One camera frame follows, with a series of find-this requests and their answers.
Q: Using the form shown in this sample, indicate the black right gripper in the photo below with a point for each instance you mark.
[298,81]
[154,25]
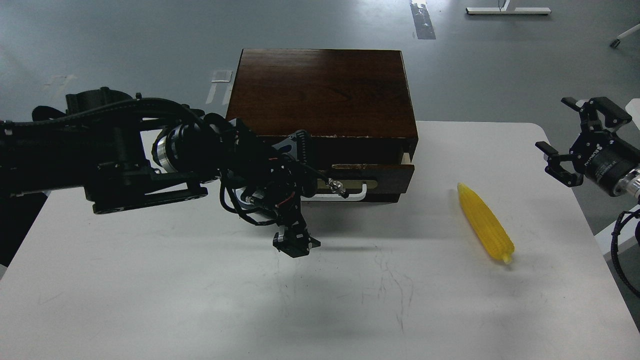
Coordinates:
[598,153]

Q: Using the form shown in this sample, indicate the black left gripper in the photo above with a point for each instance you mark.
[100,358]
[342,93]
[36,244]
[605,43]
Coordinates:
[277,199]

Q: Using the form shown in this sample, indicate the wooden drawer with white handle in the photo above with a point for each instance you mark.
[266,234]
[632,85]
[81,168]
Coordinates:
[367,182]

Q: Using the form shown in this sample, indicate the yellow corn cob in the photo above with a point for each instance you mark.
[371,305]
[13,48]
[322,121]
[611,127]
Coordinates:
[486,226]

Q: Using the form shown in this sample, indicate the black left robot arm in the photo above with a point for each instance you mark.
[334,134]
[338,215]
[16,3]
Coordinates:
[131,152]

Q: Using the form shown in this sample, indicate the dark wooden drawer cabinet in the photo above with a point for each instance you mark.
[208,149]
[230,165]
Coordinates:
[355,103]

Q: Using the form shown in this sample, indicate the white furniture leg with caster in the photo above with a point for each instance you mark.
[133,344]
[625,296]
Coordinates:
[618,39]

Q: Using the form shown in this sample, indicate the white table leg base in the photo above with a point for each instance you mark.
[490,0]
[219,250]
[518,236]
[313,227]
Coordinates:
[507,8]

